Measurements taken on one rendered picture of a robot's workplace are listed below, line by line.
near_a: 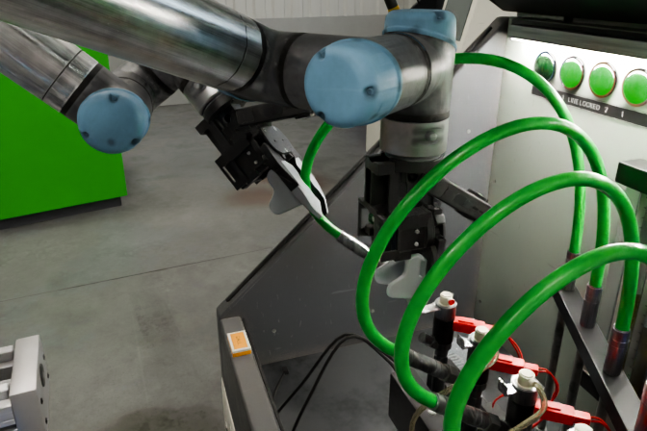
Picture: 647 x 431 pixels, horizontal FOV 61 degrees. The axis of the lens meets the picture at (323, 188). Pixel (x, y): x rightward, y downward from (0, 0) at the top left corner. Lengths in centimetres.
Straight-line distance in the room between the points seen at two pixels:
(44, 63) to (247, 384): 52
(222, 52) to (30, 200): 352
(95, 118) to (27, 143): 320
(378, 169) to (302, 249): 42
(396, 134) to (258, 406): 45
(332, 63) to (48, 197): 358
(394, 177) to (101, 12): 34
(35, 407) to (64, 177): 312
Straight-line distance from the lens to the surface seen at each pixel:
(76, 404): 242
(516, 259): 109
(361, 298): 57
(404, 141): 59
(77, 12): 42
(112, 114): 67
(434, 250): 64
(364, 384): 105
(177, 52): 47
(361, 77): 46
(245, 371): 90
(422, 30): 56
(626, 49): 82
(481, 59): 71
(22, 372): 92
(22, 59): 69
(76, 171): 395
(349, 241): 77
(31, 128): 384
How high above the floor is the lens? 152
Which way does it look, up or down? 21 degrees down
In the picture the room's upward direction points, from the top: straight up
